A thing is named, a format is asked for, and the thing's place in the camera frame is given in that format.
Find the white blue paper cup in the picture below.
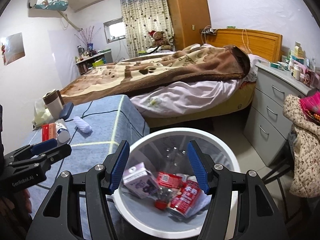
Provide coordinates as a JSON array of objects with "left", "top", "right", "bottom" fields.
[{"left": 55, "top": 119, "right": 71, "bottom": 144}]

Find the red medicine box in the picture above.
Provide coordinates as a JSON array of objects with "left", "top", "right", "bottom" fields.
[{"left": 42, "top": 122, "right": 57, "bottom": 141}]

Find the lavender striped roll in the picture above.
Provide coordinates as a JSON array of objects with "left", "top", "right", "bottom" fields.
[{"left": 73, "top": 116, "right": 93, "bottom": 134}]

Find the red cartoon drink can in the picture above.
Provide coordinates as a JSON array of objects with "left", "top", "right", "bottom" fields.
[{"left": 167, "top": 180, "right": 202, "bottom": 219}]

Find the purple drink carton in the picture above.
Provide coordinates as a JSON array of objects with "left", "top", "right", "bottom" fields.
[{"left": 123, "top": 162, "right": 158, "bottom": 199}]

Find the clear plastic bottle red label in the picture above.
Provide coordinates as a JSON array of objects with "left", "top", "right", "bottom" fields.
[{"left": 155, "top": 147, "right": 185, "bottom": 211}]

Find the pink milk carton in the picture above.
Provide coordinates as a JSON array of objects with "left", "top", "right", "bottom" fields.
[{"left": 157, "top": 172, "right": 182, "bottom": 189}]

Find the white round trash bin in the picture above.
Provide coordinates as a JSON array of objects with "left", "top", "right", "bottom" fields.
[{"left": 112, "top": 128, "right": 240, "bottom": 239}]

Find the person left hand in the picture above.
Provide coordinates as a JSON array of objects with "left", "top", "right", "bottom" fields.
[{"left": 1, "top": 189, "right": 32, "bottom": 216}]

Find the yellow tissue pack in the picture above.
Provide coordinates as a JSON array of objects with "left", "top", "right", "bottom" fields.
[{"left": 32, "top": 99, "right": 53, "bottom": 129}]

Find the blue plaid table cloth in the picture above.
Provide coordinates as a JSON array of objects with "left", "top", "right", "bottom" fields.
[{"left": 28, "top": 95, "right": 150, "bottom": 217}]

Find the dark blue glasses case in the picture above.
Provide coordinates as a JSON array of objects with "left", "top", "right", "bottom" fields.
[{"left": 59, "top": 102, "right": 74, "bottom": 120}]

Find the brown white tumbler cup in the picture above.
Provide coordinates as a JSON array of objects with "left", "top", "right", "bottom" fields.
[{"left": 42, "top": 89, "right": 64, "bottom": 120}]

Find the floral padded jacket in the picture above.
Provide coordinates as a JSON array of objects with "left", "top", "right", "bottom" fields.
[{"left": 283, "top": 94, "right": 319, "bottom": 198}]

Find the grey drawer nightstand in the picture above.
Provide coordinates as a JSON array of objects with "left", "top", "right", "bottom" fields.
[{"left": 244, "top": 62, "right": 317, "bottom": 166}]

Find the small shelf desk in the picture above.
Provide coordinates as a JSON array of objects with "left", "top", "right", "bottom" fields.
[{"left": 76, "top": 49, "right": 113, "bottom": 75}]

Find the purple branch vase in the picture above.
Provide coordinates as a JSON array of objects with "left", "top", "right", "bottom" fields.
[{"left": 75, "top": 25, "right": 101, "bottom": 51}]

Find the pink striped cloth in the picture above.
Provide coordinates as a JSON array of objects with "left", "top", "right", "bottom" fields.
[{"left": 300, "top": 97, "right": 320, "bottom": 125}]

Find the pink bed sheet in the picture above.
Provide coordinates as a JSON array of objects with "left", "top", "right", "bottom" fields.
[{"left": 130, "top": 54, "right": 270, "bottom": 118}]

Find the window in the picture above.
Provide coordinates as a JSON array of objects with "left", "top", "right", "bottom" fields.
[{"left": 104, "top": 17, "right": 126, "bottom": 43}]

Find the teddy bear santa hat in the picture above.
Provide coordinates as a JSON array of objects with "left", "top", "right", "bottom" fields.
[{"left": 149, "top": 30, "right": 172, "bottom": 51}]

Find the brown paw print blanket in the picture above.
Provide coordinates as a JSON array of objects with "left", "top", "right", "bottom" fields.
[{"left": 61, "top": 45, "right": 251, "bottom": 105}]

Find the heart pattern curtain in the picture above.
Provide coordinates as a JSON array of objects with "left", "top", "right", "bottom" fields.
[{"left": 120, "top": 0, "right": 174, "bottom": 57}]

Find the wooden headboard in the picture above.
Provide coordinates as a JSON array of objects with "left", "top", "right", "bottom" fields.
[{"left": 206, "top": 28, "right": 283, "bottom": 62}]

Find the wooden wardrobe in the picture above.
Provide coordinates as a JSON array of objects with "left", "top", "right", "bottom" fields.
[{"left": 167, "top": 0, "right": 211, "bottom": 50}]

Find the silver wall poster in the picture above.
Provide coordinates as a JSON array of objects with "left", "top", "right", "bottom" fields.
[{"left": 1, "top": 33, "right": 25, "bottom": 65}]

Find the wall air conditioner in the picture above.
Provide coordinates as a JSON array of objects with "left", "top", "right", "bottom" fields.
[{"left": 28, "top": 0, "right": 69, "bottom": 11}]

